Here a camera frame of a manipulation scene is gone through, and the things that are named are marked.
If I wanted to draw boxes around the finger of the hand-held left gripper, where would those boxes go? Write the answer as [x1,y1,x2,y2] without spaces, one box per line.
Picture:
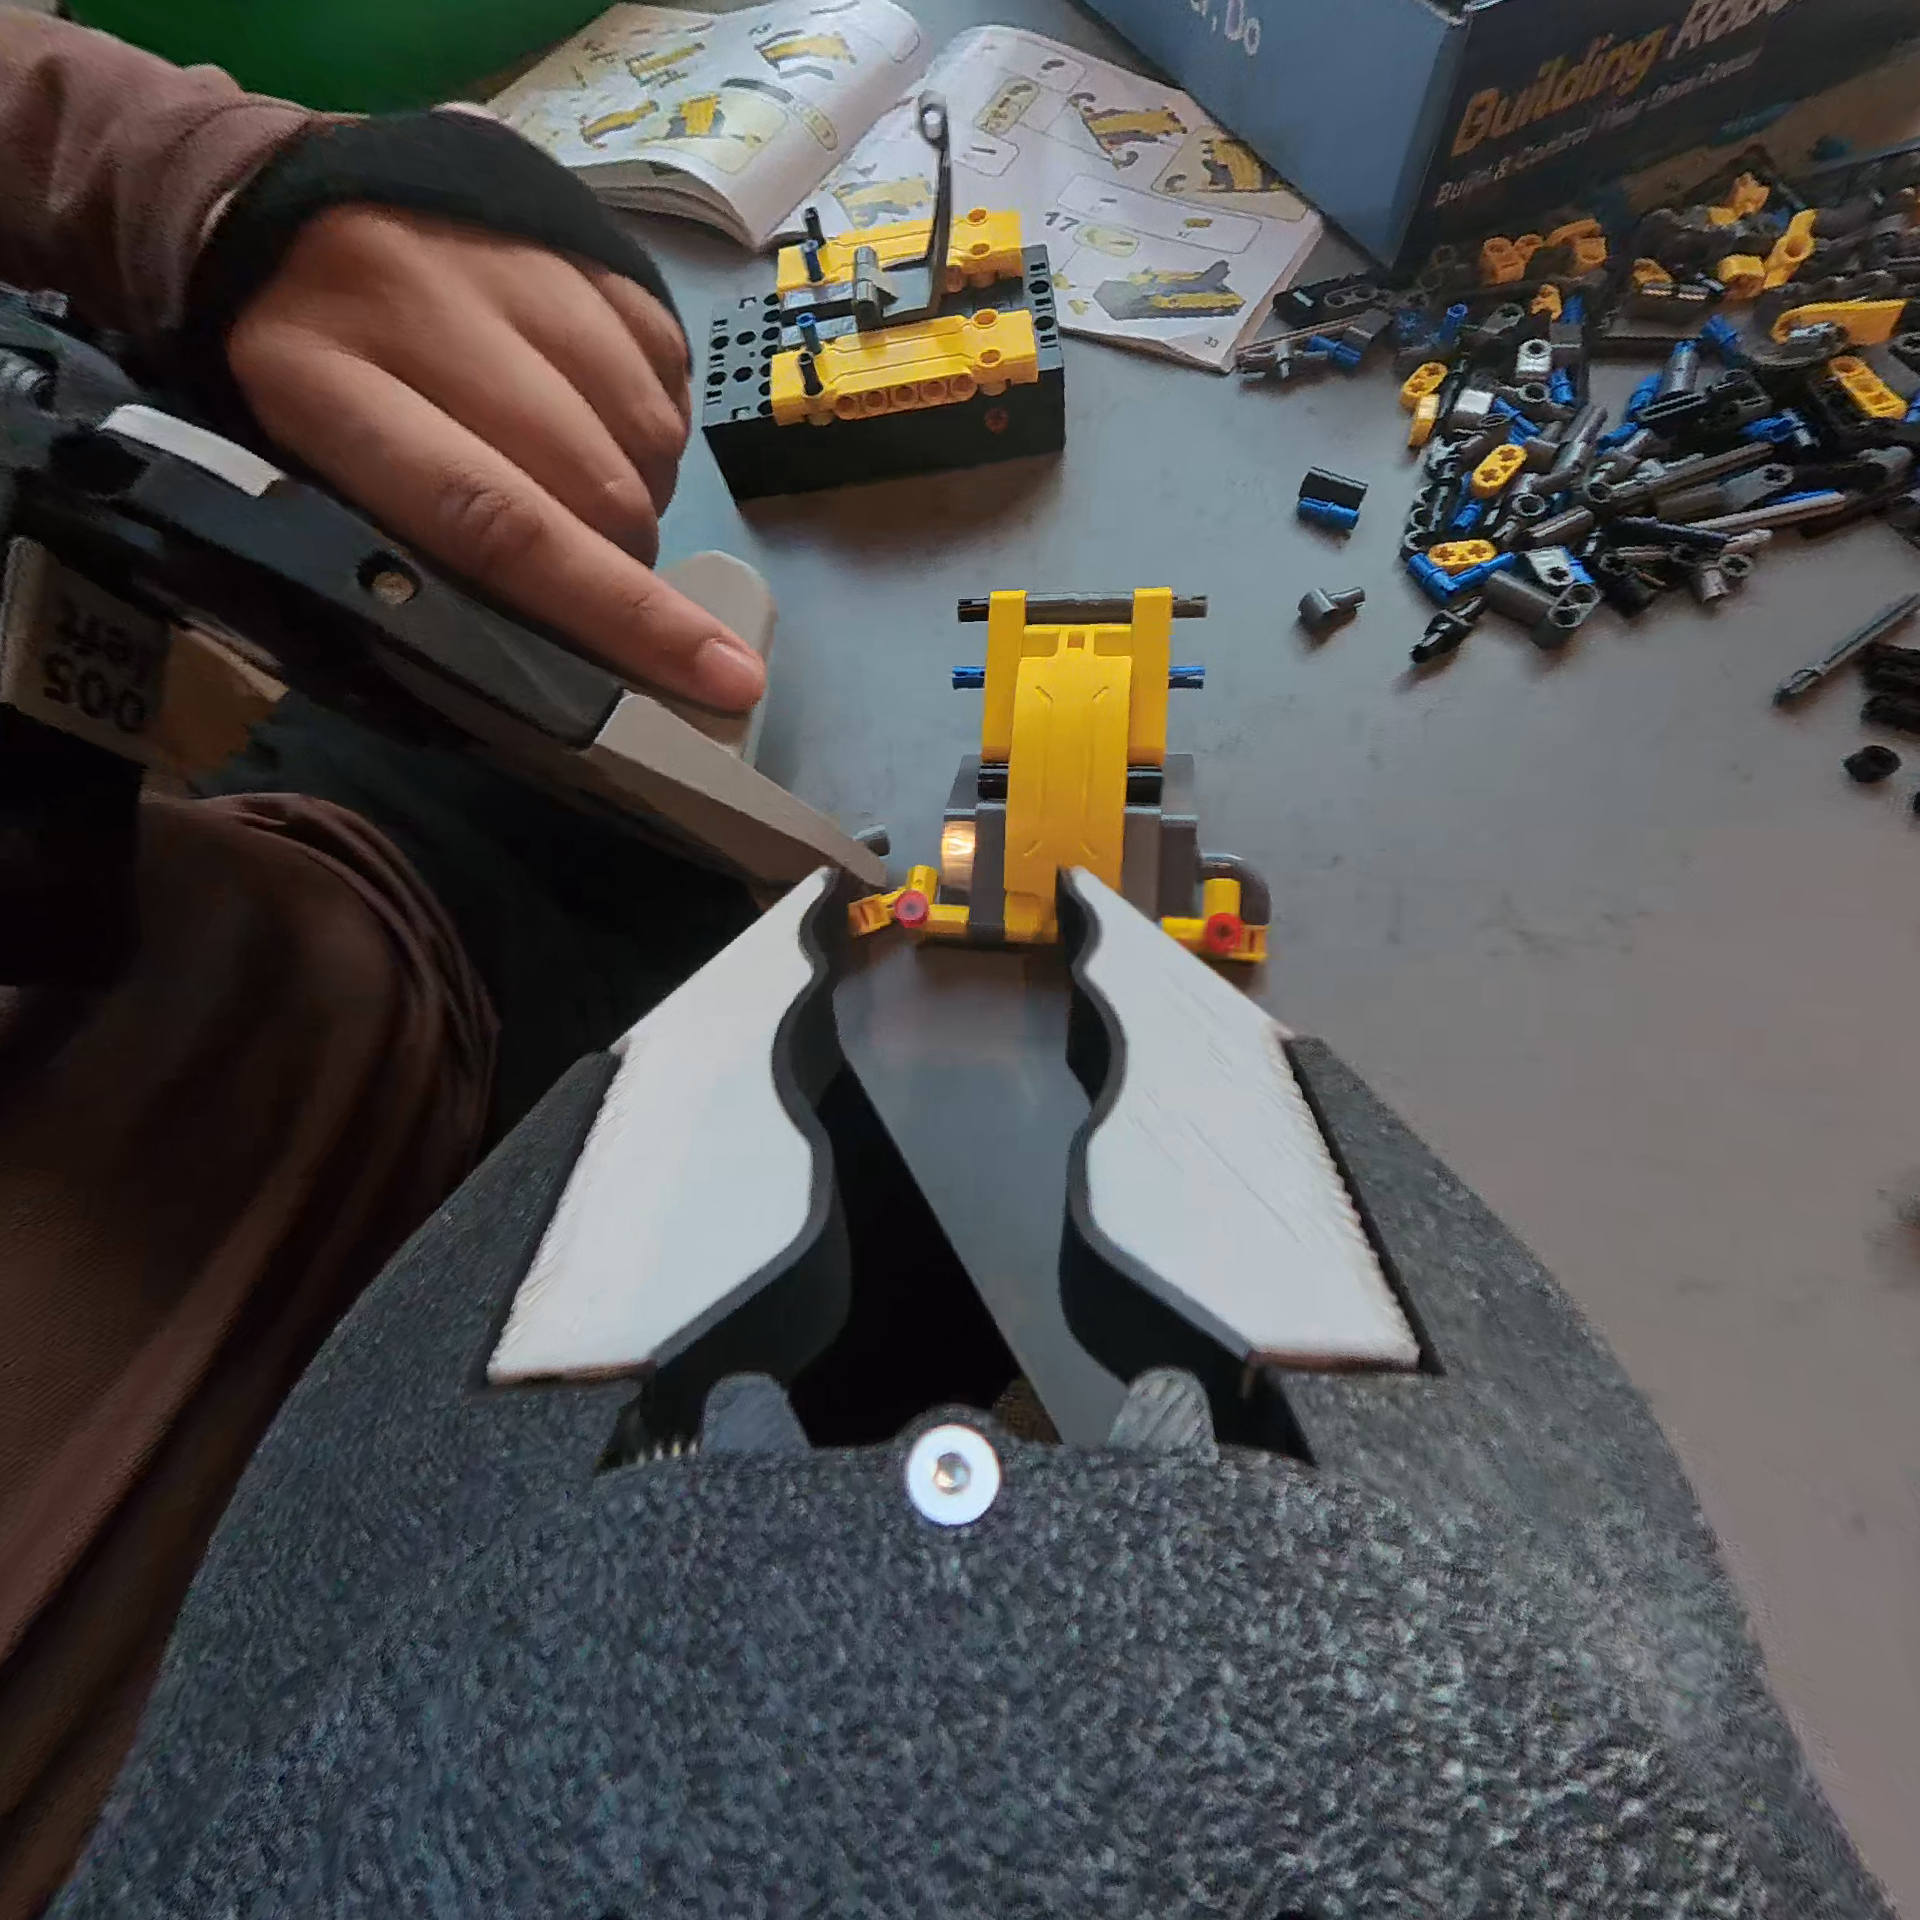
[574,687,893,893]

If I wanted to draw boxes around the person's left forearm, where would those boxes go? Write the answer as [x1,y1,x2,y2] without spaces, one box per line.
[0,15,683,357]

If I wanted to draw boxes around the person's left hand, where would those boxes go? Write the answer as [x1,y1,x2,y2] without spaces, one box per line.
[225,198,770,720]

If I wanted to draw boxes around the grey axle beam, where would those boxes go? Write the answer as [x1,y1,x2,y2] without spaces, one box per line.
[1774,591,1920,708]

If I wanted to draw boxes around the pile of small building pieces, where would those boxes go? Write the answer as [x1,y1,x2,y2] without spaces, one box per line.
[1236,142,1920,792]

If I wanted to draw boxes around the grey desk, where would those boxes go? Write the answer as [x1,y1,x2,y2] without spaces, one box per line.
[450,0,1920,1914]

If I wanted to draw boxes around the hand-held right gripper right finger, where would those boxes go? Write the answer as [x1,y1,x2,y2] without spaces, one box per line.
[1054,867,1423,1373]

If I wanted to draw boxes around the yellow panel vehicle assembly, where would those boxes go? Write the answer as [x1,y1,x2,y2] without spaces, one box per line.
[897,587,1279,965]

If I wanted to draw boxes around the cardboard kit box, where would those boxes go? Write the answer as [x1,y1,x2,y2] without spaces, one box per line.
[1079,0,1920,280]

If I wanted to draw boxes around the green box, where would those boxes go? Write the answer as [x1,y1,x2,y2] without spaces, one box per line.
[59,0,619,116]

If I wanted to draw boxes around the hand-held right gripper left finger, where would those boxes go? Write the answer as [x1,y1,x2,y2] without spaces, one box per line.
[486,867,858,1389]

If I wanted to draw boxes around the black base yellow panel assembly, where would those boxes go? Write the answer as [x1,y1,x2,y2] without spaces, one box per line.
[699,88,1071,504]

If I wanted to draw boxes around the open instruction booklet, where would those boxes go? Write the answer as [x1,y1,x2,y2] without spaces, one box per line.
[486,0,1326,380]

